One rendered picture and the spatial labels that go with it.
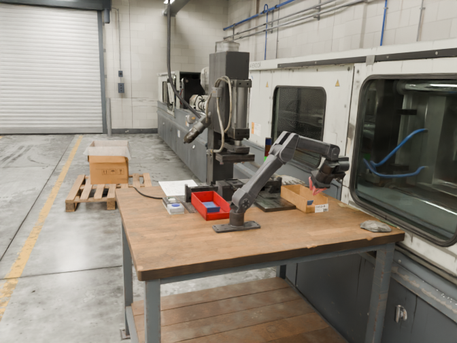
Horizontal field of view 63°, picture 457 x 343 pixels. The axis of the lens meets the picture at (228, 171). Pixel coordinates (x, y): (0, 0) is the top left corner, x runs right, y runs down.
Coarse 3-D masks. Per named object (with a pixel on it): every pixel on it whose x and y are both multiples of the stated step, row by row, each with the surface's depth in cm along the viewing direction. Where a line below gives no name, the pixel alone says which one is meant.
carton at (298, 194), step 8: (296, 184) 202; (288, 192) 192; (296, 192) 203; (304, 192) 200; (312, 192) 192; (288, 200) 193; (296, 200) 186; (304, 200) 179; (320, 200) 186; (304, 208) 179; (312, 208) 179; (320, 208) 181
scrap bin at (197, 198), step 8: (200, 192) 187; (208, 192) 188; (192, 200) 184; (200, 200) 188; (208, 200) 190; (216, 200) 185; (224, 200) 175; (200, 208) 172; (224, 208) 175; (208, 216) 164; (216, 216) 166; (224, 216) 167
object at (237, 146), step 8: (224, 144) 201; (232, 144) 195; (240, 144) 192; (216, 152) 194; (224, 152) 194; (232, 152) 190; (240, 152) 192; (248, 152) 193; (224, 160) 187; (232, 160) 189; (240, 160) 190; (248, 160) 192
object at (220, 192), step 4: (216, 184) 198; (220, 188) 192; (224, 188) 191; (228, 188) 192; (240, 188) 194; (216, 192) 199; (220, 192) 193; (224, 192) 191; (228, 192) 192; (232, 192) 193; (220, 196) 193; (224, 196) 192; (228, 196) 193; (232, 196) 193; (256, 196) 198; (228, 200) 193
